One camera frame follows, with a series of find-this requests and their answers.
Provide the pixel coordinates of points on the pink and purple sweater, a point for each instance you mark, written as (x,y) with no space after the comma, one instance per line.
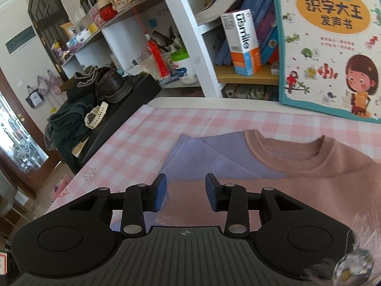
(297,190)

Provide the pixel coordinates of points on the brown leather shoe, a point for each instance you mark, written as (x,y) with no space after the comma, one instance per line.
(111,85)

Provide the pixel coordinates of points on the dark knit cloth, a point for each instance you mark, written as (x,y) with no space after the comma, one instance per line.
(80,85)

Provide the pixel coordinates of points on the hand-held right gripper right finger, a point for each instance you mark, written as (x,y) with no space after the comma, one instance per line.
(212,192)

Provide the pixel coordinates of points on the pink checkered tablecloth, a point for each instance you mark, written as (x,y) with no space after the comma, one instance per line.
(143,131)

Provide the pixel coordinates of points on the holder of pens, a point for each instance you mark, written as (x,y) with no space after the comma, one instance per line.
(169,40)

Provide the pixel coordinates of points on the red tassel ornament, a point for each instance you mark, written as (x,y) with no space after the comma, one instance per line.
(156,56)

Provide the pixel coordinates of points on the dark wooden door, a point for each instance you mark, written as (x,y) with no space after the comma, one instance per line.
(47,20)

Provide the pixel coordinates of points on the wooden bookshelf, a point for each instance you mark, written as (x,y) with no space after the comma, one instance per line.
(190,44)

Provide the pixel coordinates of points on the white wristwatch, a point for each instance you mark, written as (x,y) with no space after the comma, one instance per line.
(95,116)

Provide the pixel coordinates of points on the black case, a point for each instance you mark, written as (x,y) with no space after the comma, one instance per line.
(125,110)

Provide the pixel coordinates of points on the hanging tote bags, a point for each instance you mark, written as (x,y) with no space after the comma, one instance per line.
(41,89)

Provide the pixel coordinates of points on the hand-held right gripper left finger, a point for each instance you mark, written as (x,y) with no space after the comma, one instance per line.
(160,192)

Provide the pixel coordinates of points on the dark green clothes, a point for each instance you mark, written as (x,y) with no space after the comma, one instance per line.
(64,131)

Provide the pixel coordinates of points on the white and orange carton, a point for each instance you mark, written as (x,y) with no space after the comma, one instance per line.
(242,44)

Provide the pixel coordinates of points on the row of blue books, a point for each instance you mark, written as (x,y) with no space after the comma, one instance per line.
(265,26)

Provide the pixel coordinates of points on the large children's picture book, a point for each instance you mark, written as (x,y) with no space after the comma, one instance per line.
(327,50)

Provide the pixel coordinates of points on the red apple ornament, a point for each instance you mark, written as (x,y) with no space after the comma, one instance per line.
(107,13)

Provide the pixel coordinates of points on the white tub with green lid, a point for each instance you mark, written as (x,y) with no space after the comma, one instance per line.
(185,67)

